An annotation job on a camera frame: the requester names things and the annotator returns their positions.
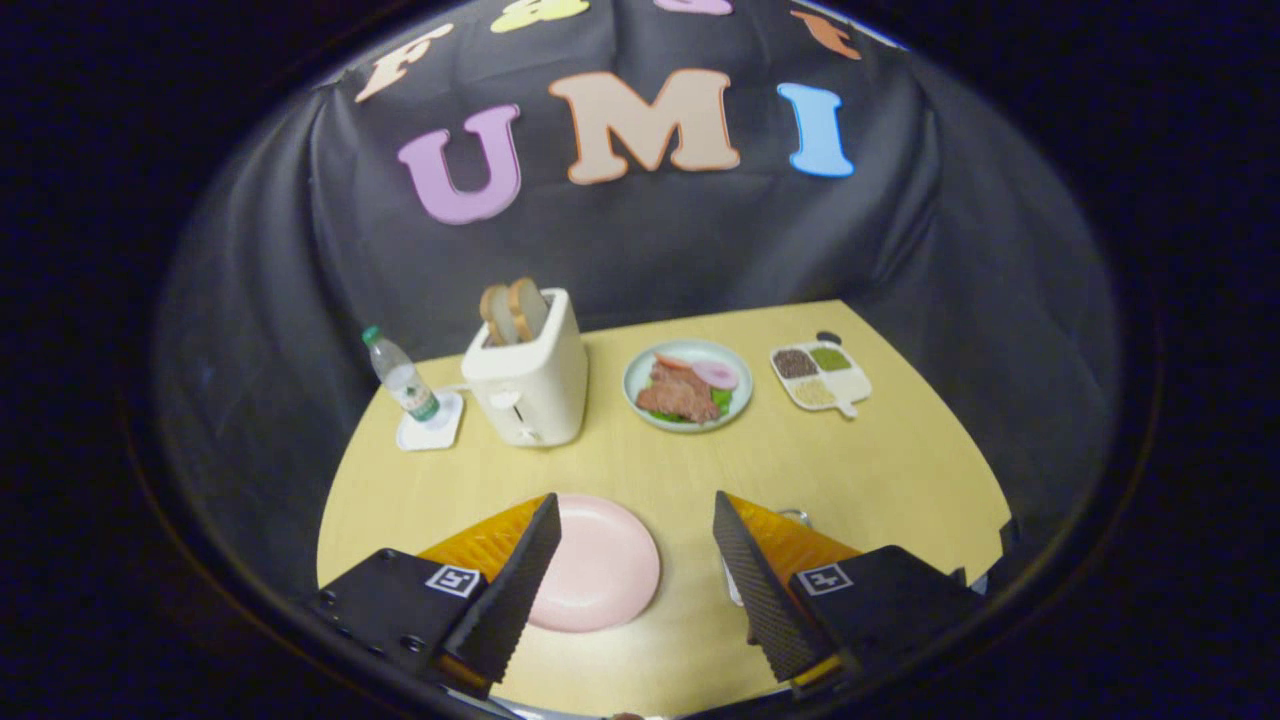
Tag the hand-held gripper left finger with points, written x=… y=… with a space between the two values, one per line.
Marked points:
x=510 y=590

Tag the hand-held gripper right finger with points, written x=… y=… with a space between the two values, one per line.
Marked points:
x=765 y=590

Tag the pink round plate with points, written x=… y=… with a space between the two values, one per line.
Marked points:
x=600 y=560

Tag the white square coaster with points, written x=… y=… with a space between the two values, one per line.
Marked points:
x=425 y=437

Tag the cream white toaster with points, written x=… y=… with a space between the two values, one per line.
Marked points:
x=540 y=390

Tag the brown steak meat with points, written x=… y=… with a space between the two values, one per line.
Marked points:
x=675 y=395

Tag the white divided condiment dish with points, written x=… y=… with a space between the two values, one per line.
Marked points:
x=835 y=385

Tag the clear plastic water bottle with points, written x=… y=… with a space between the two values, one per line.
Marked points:
x=405 y=382

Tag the pale green food plate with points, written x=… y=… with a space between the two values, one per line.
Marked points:
x=637 y=380

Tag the black backdrop cloth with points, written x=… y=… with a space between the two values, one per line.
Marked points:
x=300 y=300

